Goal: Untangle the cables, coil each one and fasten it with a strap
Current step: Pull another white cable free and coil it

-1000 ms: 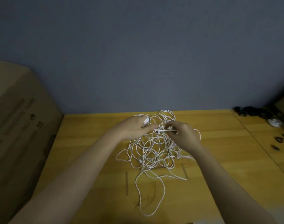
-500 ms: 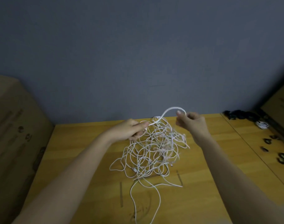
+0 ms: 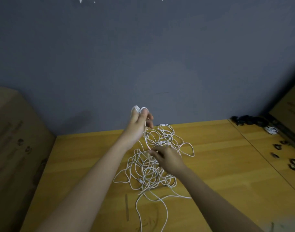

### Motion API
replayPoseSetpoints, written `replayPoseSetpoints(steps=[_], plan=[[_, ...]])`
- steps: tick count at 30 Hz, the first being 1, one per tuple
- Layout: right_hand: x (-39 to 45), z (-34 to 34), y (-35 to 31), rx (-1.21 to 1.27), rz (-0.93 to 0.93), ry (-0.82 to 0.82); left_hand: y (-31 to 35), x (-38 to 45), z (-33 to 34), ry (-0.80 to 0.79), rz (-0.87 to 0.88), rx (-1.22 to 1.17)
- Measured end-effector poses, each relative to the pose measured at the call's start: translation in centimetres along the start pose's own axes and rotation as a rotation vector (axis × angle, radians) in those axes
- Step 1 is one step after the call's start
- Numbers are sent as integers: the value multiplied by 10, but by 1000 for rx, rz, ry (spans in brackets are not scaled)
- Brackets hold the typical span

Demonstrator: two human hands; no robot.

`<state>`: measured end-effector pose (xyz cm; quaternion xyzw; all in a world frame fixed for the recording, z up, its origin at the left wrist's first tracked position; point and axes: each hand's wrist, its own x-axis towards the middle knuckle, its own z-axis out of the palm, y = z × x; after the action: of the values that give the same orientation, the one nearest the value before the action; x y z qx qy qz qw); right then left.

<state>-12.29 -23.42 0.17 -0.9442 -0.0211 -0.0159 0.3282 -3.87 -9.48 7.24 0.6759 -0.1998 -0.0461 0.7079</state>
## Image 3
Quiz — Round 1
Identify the person's right forearm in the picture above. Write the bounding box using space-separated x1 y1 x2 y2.
176 168 264 232

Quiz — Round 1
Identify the single white cable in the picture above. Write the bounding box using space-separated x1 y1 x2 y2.
264 125 279 135
131 105 160 153

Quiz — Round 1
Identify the plain brown cardboard box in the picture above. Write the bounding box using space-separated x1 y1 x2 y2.
0 86 56 232

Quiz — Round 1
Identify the person's left hand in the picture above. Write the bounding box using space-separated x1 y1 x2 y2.
119 108 155 149

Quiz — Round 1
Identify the person's right hand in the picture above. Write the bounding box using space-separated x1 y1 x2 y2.
148 145 187 177

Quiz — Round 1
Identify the person's left forearm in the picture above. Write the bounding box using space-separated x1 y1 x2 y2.
36 140 131 232

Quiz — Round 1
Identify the cardboard box with black print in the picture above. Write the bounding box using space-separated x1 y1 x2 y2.
270 77 295 141

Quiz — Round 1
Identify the tangle of white cables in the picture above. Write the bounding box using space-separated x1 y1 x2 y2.
113 124 196 232

